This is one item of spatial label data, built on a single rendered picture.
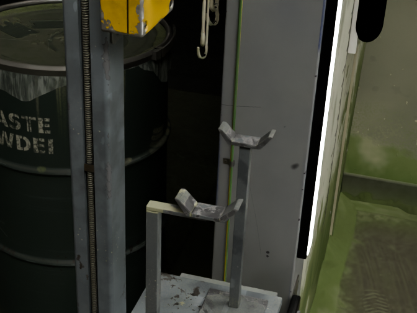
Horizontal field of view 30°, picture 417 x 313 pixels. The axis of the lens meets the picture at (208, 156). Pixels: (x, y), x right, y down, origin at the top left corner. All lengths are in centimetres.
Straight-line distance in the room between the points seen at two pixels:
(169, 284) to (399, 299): 139
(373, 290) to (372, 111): 75
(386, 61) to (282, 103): 161
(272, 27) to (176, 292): 50
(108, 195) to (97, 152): 7
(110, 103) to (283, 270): 77
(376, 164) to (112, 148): 205
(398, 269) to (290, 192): 122
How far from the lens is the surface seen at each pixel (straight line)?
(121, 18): 92
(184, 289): 132
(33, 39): 219
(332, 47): 144
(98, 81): 100
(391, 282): 267
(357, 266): 271
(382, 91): 304
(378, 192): 302
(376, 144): 301
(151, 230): 98
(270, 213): 160
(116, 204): 110
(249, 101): 150
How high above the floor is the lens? 160
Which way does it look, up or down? 28 degrees down
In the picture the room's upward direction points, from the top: 3 degrees clockwise
